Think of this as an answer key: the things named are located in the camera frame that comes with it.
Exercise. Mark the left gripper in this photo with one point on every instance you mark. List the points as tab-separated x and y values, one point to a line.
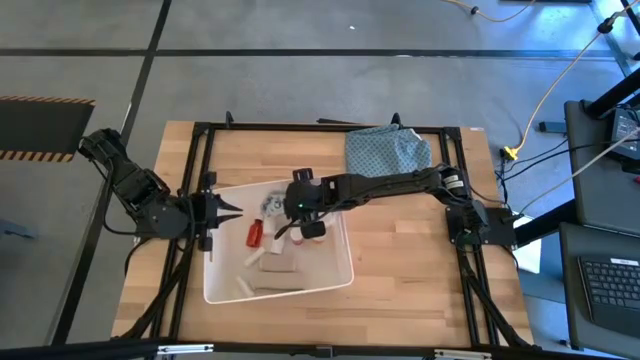
205	215

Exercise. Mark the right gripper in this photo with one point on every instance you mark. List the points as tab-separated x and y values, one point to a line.
310	197

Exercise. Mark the grey white patterned packet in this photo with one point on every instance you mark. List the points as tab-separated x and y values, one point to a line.
272	204

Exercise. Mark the orange bottle white cap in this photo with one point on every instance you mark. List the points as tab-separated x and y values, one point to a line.
254	236

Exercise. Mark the white bandage roll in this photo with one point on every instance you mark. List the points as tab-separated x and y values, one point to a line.
244	285
255	257

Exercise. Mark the white woven plastic basket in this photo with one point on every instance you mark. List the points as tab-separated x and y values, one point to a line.
320	270

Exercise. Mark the grey box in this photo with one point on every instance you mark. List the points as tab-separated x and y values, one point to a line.
277	283

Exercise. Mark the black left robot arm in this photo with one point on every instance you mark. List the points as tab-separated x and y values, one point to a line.
145	200

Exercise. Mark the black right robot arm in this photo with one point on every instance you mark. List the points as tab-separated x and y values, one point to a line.
390	182

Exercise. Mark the blue patterned cloth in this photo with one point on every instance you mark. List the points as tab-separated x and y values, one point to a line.
385	150

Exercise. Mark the black hazard striped floor mat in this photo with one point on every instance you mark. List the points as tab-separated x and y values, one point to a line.
40	127

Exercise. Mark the white paper sheet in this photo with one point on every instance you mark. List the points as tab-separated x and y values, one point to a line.
531	255

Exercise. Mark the black support beam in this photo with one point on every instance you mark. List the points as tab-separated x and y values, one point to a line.
547	222
615	92

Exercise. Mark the grey desk top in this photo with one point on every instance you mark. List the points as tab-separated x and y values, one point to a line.
572	300
595	200

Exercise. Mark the black keyboard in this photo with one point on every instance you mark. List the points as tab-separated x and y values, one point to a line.
612	290

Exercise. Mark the black tablet device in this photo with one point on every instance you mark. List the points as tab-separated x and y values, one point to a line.
625	132

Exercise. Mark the black aluminium table frame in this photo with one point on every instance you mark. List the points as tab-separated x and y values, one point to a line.
320	127

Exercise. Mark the silver metal bracket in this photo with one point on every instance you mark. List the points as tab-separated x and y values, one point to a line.
185	349
462	354

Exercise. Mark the black front rail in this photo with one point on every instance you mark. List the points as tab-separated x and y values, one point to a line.
100	350

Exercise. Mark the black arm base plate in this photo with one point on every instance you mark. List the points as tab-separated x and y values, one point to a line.
500	227

